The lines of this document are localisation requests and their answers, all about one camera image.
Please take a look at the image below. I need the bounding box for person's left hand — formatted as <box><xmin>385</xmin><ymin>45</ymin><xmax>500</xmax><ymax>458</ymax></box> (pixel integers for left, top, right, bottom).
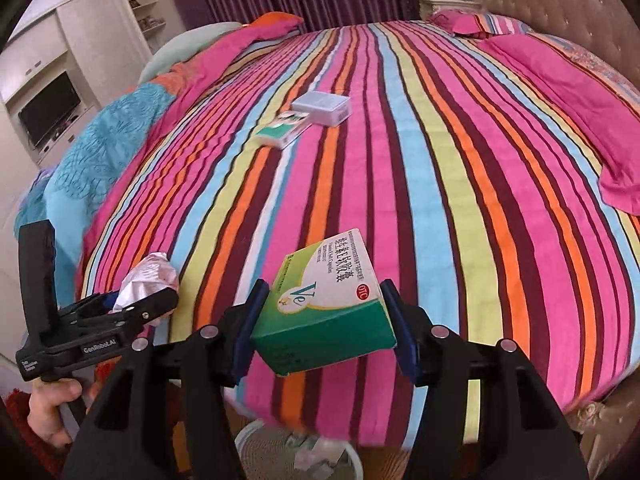
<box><xmin>27</xmin><ymin>377</ymin><xmax>99</xmax><ymax>447</ymax></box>

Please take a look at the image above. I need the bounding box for blue and pink patterned quilt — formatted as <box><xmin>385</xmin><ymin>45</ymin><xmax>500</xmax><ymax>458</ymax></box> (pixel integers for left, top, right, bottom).
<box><xmin>14</xmin><ymin>12</ymin><xmax>306</xmax><ymax>306</ymax></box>

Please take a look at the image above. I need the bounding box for cream nightstand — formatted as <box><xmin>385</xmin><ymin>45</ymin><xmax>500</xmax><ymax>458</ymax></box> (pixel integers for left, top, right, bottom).
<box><xmin>417</xmin><ymin>0</ymin><xmax>484</xmax><ymax>21</ymax></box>

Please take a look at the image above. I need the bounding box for large pink pillow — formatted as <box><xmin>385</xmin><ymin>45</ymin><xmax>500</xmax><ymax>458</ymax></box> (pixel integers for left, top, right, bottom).
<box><xmin>474</xmin><ymin>32</ymin><xmax>640</xmax><ymax>219</ymax></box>

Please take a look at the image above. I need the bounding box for white wardrobe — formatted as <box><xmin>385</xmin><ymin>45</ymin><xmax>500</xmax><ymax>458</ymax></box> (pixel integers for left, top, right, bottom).
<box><xmin>54</xmin><ymin>0</ymin><xmax>169</xmax><ymax>112</ymax></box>

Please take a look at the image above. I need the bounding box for pale green pillow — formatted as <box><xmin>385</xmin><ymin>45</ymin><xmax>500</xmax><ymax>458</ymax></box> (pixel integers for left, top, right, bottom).
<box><xmin>137</xmin><ymin>21</ymin><xmax>244</xmax><ymax>84</ymax></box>

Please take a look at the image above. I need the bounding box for white and purple box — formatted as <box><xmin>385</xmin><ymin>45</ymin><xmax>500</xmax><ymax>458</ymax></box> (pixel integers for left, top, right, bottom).
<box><xmin>291</xmin><ymin>92</ymin><xmax>351</xmax><ymax>127</ymax></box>

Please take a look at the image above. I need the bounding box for pale grey plastic waste basket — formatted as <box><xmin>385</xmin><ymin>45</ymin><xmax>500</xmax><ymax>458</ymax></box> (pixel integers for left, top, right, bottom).
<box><xmin>233</xmin><ymin>419</ymin><xmax>362</xmax><ymax>480</ymax></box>

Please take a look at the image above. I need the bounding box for red shaggy rug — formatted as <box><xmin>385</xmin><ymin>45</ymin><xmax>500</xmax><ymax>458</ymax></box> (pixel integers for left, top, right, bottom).
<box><xmin>0</xmin><ymin>360</ymin><xmax>121</xmax><ymax>480</ymax></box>

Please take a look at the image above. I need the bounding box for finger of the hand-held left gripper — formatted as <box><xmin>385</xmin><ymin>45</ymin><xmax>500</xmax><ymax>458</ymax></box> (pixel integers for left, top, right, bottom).
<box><xmin>57</xmin><ymin>290</ymin><xmax>122</xmax><ymax>324</ymax></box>
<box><xmin>99</xmin><ymin>287</ymin><xmax>180</xmax><ymax>341</ymax></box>

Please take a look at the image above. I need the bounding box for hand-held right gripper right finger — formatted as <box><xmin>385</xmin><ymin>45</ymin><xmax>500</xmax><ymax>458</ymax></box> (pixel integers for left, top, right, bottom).
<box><xmin>378</xmin><ymin>279</ymin><xmax>592</xmax><ymax>480</ymax></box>

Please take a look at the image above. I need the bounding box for green cardboard medicine box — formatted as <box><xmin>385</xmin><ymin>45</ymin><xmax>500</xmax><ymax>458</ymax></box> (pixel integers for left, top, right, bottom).
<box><xmin>249</xmin><ymin>227</ymin><xmax>399</xmax><ymax>376</ymax></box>

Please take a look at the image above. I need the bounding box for small green and white box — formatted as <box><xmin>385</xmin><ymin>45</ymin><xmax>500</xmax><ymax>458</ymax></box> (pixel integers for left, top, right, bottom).
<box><xmin>251</xmin><ymin>111</ymin><xmax>312</xmax><ymax>150</ymax></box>

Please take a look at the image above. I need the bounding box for cream carved bedside cabinet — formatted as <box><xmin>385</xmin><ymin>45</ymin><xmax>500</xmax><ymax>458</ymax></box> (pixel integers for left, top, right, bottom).
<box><xmin>569</xmin><ymin>379</ymin><xmax>640</xmax><ymax>467</ymax></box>

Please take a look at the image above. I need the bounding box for small pink pillow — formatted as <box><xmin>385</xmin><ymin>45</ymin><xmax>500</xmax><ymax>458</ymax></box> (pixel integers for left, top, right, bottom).
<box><xmin>429</xmin><ymin>8</ymin><xmax>534</xmax><ymax>39</ymax></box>

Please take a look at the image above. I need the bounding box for black television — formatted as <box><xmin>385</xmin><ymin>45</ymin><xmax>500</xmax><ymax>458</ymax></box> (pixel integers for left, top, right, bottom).
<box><xmin>18</xmin><ymin>70</ymin><xmax>82</xmax><ymax>149</ymax></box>

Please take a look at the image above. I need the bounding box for colourful striped bed sheet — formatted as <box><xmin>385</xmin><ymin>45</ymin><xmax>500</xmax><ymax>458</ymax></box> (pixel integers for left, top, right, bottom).
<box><xmin>75</xmin><ymin>19</ymin><xmax>640</xmax><ymax>449</ymax></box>

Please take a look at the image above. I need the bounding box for small white wrapper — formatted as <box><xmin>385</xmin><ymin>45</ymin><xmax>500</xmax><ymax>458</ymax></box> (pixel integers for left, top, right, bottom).
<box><xmin>114</xmin><ymin>252</ymin><xmax>180</xmax><ymax>311</ymax></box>

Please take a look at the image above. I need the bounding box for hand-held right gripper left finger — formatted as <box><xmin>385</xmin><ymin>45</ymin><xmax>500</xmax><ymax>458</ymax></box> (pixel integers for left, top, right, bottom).
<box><xmin>60</xmin><ymin>278</ymin><xmax>271</xmax><ymax>480</ymax></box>

